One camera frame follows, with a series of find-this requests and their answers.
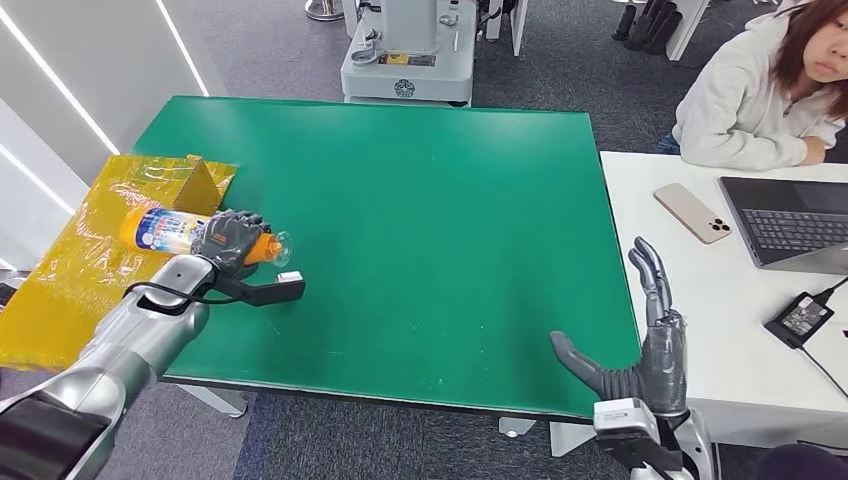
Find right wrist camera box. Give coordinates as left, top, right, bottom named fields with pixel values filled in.
left=591, top=397, right=687, bottom=473

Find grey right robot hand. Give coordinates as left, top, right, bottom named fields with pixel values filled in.
left=549, top=236, right=690, bottom=419

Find white table leg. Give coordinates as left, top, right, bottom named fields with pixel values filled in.
left=177, top=384, right=250, bottom=420

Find yellow taped cardboard box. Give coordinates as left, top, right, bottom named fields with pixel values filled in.
left=0, top=154, right=238, bottom=372

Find white table foot bracket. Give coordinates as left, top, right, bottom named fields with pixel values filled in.
left=498, top=417, right=538, bottom=439
left=549, top=421, right=598, bottom=458

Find chrome stand base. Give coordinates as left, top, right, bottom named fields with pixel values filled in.
left=304, top=0, right=346, bottom=22

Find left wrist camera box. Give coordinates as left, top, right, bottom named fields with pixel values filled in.
left=213, top=270, right=307, bottom=308

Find thick black adapter cable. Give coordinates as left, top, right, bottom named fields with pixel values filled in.
left=814, top=276, right=848, bottom=307

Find black chair legs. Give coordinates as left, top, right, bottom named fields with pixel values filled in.
left=610, top=0, right=684, bottom=56

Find grey machine base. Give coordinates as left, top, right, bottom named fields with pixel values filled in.
left=339, top=0, right=478, bottom=109

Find person's right hand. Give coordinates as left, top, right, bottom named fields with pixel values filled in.
left=800, top=135, right=829, bottom=167

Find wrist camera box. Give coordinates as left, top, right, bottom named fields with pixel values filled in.
left=591, top=397, right=687, bottom=473
left=213, top=270, right=307, bottom=308

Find thin black adapter cable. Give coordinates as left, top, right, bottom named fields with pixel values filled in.
left=798, top=347, right=848, bottom=401

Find orange plastic bottle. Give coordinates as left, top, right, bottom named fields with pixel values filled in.
left=119, top=206, right=293, bottom=268

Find white furniture leg panel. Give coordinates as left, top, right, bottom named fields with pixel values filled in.
left=485, top=0, right=530, bottom=58

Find black chair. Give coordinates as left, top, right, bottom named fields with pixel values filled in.
left=755, top=443, right=848, bottom=480

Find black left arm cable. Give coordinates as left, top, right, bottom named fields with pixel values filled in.
left=122, top=281, right=243, bottom=306

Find person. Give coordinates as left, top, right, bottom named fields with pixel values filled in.
left=657, top=0, right=848, bottom=172

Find black power adapter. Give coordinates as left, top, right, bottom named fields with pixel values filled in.
left=763, top=291, right=836, bottom=351

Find beige smartphone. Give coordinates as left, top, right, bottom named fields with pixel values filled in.
left=653, top=182, right=733, bottom=246

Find white background desk panel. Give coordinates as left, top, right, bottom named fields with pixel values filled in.
left=664, top=0, right=783, bottom=62

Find grey laptop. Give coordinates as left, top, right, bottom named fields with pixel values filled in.
left=718, top=175, right=848, bottom=276

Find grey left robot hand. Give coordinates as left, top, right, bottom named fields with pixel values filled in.
left=190, top=209, right=273, bottom=276

